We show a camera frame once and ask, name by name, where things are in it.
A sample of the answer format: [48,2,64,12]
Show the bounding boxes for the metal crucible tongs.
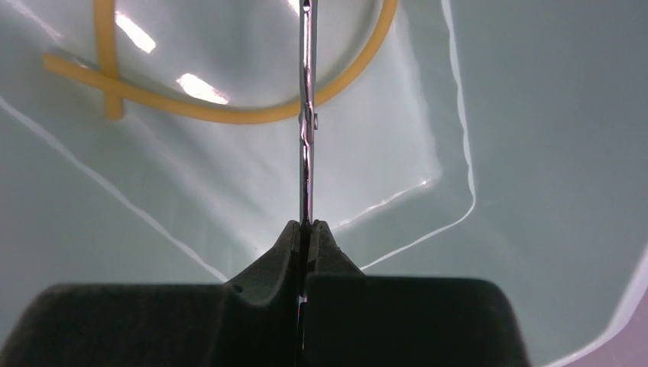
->
[299,0,318,226]

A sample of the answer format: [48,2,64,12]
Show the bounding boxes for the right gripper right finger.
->
[303,221,530,366]

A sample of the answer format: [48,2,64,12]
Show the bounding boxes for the tan rubber tubing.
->
[43,1,399,125]

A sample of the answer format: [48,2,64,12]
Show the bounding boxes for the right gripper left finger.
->
[1,221,300,366]

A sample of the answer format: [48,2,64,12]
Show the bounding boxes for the light blue plastic bin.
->
[1,1,647,366]

